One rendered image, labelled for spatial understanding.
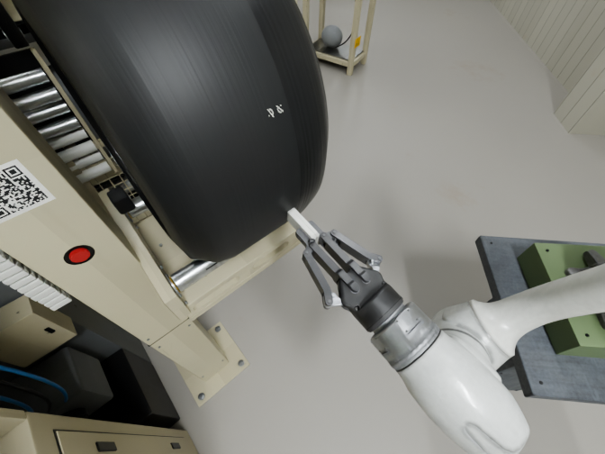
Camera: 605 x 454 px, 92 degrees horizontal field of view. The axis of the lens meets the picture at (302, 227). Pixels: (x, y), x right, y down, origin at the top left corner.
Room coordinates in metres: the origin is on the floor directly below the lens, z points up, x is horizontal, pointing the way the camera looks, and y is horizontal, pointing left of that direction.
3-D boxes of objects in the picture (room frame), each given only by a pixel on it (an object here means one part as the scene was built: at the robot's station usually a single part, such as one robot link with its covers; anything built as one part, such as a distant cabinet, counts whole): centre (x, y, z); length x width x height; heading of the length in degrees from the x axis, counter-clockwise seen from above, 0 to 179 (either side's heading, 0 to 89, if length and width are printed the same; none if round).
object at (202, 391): (0.32, 0.44, 0.01); 0.27 x 0.27 x 0.02; 41
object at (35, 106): (0.64, 0.67, 1.05); 0.20 x 0.15 x 0.30; 131
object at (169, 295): (0.38, 0.39, 0.90); 0.40 x 0.03 x 0.10; 41
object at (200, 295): (0.39, 0.17, 0.83); 0.36 x 0.09 x 0.06; 131
